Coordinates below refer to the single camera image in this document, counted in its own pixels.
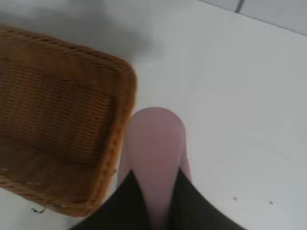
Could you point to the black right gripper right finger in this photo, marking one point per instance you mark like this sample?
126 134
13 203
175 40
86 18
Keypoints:
194 210

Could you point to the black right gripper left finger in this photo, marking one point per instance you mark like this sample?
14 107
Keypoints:
122 210

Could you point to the pink peach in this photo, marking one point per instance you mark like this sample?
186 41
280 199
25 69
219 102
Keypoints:
156 143

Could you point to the brown woven wicker basket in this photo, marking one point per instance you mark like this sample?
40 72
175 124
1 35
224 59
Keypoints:
60 115

